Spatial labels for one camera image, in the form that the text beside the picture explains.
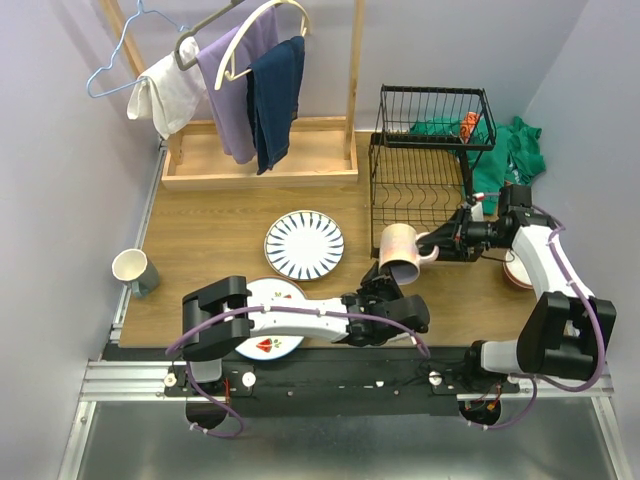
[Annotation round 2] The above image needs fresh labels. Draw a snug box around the grey hanger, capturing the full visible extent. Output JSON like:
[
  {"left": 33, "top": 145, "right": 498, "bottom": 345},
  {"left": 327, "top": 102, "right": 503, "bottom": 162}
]
[{"left": 173, "top": 0, "right": 243, "bottom": 71}]

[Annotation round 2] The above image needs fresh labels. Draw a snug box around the watermelon pattern white plate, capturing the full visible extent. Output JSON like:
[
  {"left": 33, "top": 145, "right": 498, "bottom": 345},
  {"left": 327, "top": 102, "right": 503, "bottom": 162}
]
[{"left": 235, "top": 277, "right": 306, "bottom": 361}]

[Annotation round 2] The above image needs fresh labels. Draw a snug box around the dark blue cloth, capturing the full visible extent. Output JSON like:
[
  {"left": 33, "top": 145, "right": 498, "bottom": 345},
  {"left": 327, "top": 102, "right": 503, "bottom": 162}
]
[{"left": 247, "top": 35, "right": 305, "bottom": 175}]

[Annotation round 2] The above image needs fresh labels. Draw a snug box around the wooden clothes rack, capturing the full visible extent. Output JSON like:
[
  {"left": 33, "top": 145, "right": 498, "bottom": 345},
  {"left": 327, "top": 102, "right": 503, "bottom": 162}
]
[{"left": 99, "top": 0, "right": 366, "bottom": 192}]

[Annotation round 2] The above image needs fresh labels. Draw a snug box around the cream hanger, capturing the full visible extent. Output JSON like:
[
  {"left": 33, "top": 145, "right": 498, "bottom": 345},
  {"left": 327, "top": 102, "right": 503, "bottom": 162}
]
[{"left": 213, "top": 0, "right": 311, "bottom": 91}]

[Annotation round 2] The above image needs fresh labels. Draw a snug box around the black wire dish rack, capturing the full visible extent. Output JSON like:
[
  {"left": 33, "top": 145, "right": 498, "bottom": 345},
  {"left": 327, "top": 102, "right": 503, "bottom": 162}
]
[{"left": 368, "top": 85, "right": 496, "bottom": 257}]

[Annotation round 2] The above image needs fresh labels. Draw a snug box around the green t-shirt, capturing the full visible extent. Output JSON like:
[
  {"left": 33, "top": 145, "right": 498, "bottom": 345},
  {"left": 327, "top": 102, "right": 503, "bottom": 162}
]
[{"left": 409, "top": 116, "right": 546, "bottom": 192}]

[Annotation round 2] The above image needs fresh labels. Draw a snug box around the white bowl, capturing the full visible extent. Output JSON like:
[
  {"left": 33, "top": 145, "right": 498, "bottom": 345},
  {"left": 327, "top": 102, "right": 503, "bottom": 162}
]
[{"left": 503, "top": 249, "right": 527, "bottom": 273}]

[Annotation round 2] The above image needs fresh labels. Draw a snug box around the blue wire hanger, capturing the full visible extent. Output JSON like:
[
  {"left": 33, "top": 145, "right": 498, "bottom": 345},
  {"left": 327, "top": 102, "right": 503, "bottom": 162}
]
[{"left": 85, "top": 1, "right": 189, "bottom": 99}]

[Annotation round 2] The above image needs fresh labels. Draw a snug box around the grey ceramic mug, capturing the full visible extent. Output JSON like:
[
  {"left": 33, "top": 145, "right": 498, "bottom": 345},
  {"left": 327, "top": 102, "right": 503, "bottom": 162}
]
[{"left": 111, "top": 248, "right": 160, "bottom": 298}]

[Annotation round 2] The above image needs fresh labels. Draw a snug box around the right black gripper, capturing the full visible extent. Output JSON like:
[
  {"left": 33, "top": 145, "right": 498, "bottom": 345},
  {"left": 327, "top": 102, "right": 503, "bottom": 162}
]
[{"left": 418, "top": 206, "right": 508, "bottom": 262}]

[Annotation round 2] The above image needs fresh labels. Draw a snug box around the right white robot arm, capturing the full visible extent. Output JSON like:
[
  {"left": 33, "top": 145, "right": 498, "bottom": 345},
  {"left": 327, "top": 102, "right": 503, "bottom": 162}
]
[{"left": 416, "top": 184, "right": 617, "bottom": 393}]

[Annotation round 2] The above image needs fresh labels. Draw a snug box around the pink ceramic mug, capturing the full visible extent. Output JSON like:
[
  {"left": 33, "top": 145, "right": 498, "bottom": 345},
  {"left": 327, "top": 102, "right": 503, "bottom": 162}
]
[{"left": 378, "top": 223, "right": 439, "bottom": 285}]

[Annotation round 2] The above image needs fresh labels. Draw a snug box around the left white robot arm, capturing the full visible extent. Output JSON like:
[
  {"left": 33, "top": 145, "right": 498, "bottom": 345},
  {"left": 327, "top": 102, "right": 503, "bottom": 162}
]
[{"left": 166, "top": 267, "right": 430, "bottom": 395}]

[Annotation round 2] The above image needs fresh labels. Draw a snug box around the orange patterned cloth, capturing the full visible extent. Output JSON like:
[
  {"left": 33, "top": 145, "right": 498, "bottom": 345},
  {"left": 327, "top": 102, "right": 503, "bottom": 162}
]
[{"left": 459, "top": 112, "right": 481, "bottom": 144}]

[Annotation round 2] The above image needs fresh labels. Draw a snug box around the white cloth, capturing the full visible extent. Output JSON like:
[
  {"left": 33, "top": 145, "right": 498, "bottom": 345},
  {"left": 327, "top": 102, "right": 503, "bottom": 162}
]
[{"left": 126, "top": 53, "right": 206, "bottom": 140}]

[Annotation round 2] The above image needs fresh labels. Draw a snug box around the orange bowl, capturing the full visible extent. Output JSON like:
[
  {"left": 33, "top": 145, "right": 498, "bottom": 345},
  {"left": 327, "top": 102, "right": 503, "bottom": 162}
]
[{"left": 503, "top": 268, "right": 533, "bottom": 290}]

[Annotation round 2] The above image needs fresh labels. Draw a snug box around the purple cloth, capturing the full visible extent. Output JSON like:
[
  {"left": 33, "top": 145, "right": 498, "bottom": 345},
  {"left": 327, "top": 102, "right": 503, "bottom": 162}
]
[{"left": 196, "top": 8, "right": 279, "bottom": 164}]

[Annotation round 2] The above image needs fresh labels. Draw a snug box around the black mounting base rail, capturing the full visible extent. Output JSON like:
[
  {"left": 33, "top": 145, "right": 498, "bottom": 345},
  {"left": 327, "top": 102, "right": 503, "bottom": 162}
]
[{"left": 79, "top": 344, "right": 614, "bottom": 419}]

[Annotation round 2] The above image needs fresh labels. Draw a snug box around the blue striped white plate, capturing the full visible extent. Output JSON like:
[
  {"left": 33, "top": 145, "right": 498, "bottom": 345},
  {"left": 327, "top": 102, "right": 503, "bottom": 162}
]
[{"left": 264, "top": 210, "right": 345, "bottom": 281}]

